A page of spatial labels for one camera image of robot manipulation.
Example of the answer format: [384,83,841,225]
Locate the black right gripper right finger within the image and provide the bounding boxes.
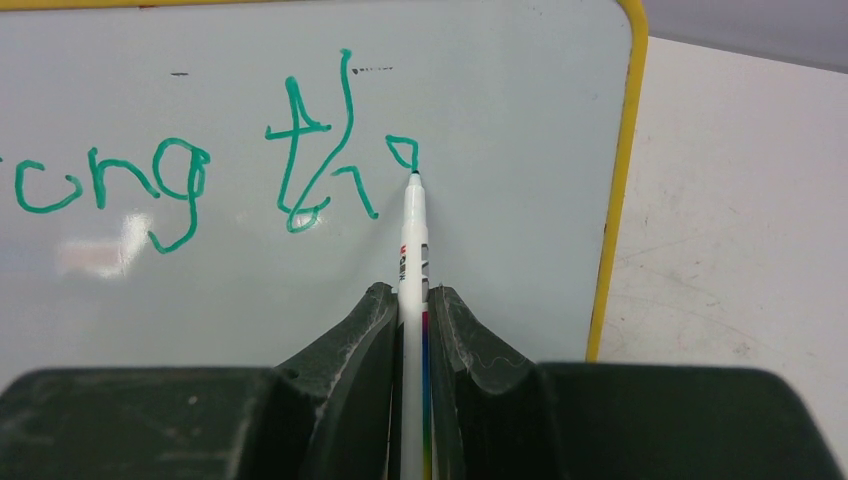
[428,287,842,479]

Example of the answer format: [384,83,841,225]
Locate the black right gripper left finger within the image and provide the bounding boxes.
[1,282,398,479]

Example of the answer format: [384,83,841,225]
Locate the white green whiteboard marker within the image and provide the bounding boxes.
[398,170,432,479]

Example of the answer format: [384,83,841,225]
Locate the yellow framed whiteboard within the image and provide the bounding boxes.
[1,1,647,382]

